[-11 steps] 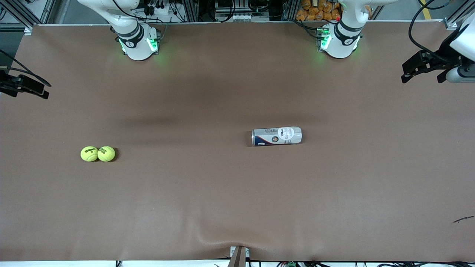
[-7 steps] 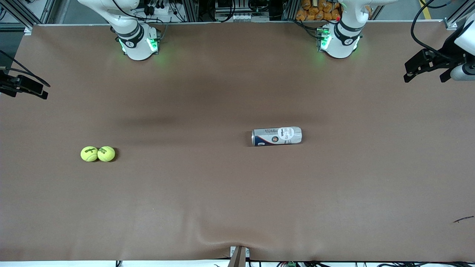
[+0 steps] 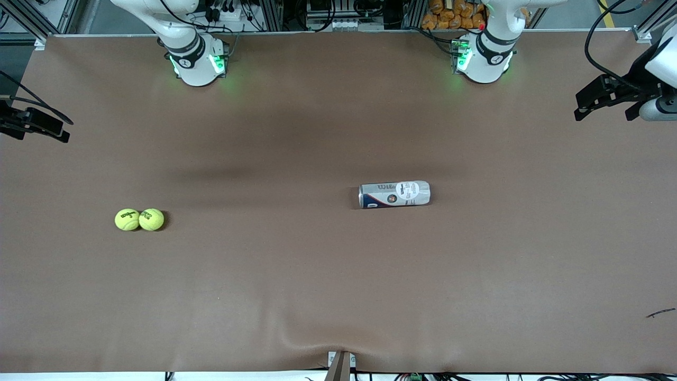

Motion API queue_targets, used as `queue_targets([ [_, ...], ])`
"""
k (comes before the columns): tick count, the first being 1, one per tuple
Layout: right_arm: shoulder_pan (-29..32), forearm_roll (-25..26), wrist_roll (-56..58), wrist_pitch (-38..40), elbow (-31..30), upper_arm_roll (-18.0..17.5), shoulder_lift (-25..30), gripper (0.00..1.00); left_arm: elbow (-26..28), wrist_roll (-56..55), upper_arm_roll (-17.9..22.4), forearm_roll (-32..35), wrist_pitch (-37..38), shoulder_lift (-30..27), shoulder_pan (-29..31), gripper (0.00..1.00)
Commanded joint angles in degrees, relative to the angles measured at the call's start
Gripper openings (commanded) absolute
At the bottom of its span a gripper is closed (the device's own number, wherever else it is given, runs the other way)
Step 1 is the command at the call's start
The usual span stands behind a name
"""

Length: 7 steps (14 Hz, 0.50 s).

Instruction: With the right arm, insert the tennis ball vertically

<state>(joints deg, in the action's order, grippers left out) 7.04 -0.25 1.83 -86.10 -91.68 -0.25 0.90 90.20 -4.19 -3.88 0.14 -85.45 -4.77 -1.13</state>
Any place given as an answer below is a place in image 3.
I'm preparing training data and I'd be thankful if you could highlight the yellow tennis ball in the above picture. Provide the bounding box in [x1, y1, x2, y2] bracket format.
[139, 208, 165, 231]
[115, 208, 141, 231]

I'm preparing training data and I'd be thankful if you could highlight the silver tennis ball can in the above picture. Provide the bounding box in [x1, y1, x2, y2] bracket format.
[358, 180, 432, 210]

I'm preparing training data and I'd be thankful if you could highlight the orange bags pile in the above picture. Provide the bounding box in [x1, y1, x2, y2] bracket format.
[422, 0, 487, 31]

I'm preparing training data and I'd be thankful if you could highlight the white power strip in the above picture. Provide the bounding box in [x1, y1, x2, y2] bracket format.
[204, 5, 249, 23]

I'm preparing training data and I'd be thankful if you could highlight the brown table mat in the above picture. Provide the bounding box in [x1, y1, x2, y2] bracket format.
[0, 29, 677, 374]

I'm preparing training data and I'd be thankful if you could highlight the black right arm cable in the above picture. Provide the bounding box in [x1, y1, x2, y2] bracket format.
[0, 70, 75, 126]

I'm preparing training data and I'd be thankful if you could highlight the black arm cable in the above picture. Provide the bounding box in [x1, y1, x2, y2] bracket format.
[0, 70, 75, 126]
[584, 0, 659, 88]

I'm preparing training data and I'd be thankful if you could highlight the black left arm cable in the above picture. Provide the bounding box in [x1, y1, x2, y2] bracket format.
[584, 0, 659, 88]

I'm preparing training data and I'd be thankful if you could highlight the aluminium frame profile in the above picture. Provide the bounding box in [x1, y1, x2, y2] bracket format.
[632, 0, 677, 44]
[404, 0, 424, 29]
[264, 0, 284, 31]
[0, 0, 80, 51]

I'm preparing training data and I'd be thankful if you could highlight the metal table clamp bracket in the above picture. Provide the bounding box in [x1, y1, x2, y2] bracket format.
[325, 350, 358, 381]

